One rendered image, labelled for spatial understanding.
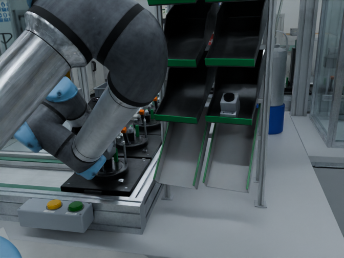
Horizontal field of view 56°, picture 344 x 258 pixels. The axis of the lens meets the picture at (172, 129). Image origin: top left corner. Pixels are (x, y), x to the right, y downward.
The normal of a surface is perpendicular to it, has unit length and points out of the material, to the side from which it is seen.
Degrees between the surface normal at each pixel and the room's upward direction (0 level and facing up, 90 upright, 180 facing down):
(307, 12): 90
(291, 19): 90
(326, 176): 90
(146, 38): 79
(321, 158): 90
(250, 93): 25
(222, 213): 0
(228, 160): 45
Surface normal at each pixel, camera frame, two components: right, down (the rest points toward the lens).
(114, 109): -0.32, 0.66
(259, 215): -0.04, -0.94
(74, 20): 0.47, 0.09
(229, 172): -0.29, -0.44
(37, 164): -0.21, 0.33
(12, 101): 0.61, 0.23
